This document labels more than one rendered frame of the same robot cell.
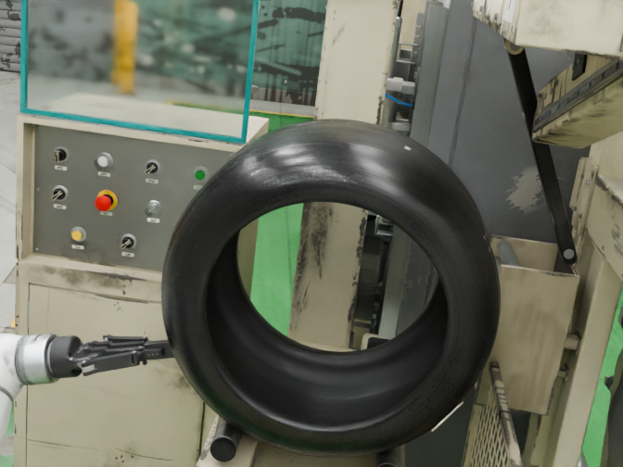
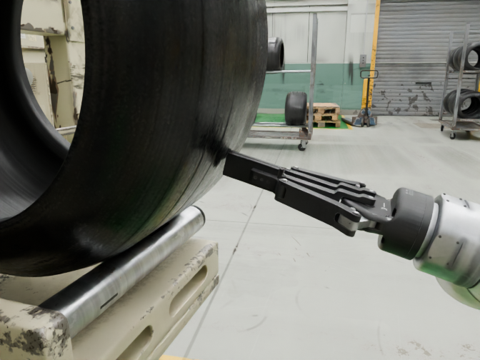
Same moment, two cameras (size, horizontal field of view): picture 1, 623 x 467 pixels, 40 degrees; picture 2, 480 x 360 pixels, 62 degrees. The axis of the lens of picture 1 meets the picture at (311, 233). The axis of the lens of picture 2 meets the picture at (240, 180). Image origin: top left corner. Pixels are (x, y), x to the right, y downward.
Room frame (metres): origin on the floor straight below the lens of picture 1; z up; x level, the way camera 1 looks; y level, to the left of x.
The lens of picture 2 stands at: (1.82, 0.34, 1.13)
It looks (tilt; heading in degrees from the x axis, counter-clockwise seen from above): 15 degrees down; 195
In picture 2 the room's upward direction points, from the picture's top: straight up
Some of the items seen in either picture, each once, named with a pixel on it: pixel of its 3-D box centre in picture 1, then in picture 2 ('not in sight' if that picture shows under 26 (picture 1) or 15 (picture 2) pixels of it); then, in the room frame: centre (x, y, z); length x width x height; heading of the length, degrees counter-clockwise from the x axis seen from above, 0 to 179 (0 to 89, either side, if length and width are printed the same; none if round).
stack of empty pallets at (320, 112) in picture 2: not in sight; (320, 113); (-7.58, -0.33, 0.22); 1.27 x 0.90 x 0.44; 5
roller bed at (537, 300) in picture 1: (518, 322); not in sight; (1.60, -0.44, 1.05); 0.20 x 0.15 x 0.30; 176
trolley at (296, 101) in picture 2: not in sight; (270, 84); (-4.32, -0.87, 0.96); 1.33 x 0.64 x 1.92; 93
